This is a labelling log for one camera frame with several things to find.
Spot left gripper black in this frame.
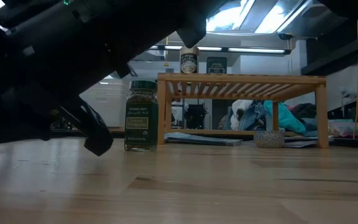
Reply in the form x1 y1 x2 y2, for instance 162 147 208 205
0 9 155 156

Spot tan lid spice jar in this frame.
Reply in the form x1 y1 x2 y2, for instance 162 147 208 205
180 46 200 75

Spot green oregano spice jar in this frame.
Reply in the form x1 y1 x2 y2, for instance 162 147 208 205
124 80 160 152

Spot wooden slatted shelf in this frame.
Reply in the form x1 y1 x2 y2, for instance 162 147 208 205
157 73 330 149

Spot white plastic storage bin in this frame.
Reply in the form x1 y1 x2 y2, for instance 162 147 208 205
79 81 131 128

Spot long ceiling light bar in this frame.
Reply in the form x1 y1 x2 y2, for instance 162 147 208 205
149 45 291 55

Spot black office chair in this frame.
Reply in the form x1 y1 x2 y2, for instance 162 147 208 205
184 104 210 130

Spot blue-grey magazine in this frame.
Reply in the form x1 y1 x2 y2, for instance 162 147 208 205
163 132 244 147

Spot pile of clothes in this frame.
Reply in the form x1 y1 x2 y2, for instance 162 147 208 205
219 99 318 136

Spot teal cloth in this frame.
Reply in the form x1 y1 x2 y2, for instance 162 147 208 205
263 100 306 135

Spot speckled ceramic bowl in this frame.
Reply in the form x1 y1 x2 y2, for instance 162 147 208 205
253 130 285 149

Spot black overhead rack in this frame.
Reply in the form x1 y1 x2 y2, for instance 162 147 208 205
301 18 358 91

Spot loose paper sheets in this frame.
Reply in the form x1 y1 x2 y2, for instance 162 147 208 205
283 135 334 149

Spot pink plastic bag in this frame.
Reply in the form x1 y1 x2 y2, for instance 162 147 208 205
328 119 358 139

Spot yellow hanging cord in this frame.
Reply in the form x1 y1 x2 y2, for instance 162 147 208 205
163 37 170 68

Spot dark green wall sign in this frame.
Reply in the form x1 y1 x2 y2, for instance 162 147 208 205
206 57 227 75

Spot black aluminium rig frame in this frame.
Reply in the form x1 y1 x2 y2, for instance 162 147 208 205
50 129 358 150

